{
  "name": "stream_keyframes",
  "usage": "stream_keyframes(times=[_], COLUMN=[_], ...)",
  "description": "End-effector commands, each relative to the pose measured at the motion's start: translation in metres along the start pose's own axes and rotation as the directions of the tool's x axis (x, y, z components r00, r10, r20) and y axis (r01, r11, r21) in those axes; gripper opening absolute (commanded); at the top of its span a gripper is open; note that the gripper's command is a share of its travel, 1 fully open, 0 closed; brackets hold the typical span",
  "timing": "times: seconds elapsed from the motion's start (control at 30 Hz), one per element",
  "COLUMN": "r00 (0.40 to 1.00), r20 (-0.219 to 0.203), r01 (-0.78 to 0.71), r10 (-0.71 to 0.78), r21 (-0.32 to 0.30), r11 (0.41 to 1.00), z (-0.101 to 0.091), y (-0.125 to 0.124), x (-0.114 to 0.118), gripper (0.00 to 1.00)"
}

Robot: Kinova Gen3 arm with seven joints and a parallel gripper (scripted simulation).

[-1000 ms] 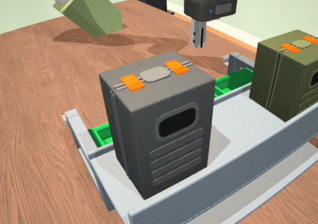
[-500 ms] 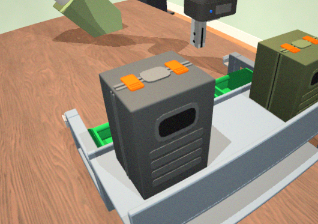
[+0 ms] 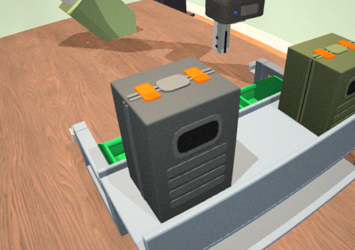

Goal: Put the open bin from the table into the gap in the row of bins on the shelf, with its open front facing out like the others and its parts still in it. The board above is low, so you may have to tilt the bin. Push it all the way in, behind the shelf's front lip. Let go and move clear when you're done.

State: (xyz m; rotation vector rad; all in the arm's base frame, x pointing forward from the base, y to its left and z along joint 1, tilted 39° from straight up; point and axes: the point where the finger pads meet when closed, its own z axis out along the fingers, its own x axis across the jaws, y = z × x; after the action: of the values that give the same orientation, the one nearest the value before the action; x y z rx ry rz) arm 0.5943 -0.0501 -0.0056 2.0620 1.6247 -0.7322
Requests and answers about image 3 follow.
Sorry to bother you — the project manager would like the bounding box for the olive green tool case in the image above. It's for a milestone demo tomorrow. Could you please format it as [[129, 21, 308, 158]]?
[[278, 33, 355, 137]]

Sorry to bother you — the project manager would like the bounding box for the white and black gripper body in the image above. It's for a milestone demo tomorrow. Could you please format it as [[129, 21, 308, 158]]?
[[205, 0, 265, 24]]

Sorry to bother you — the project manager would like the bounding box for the dark grey case with orange latches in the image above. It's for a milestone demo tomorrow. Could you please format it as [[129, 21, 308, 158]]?
[[110, 56, 241, 223]]

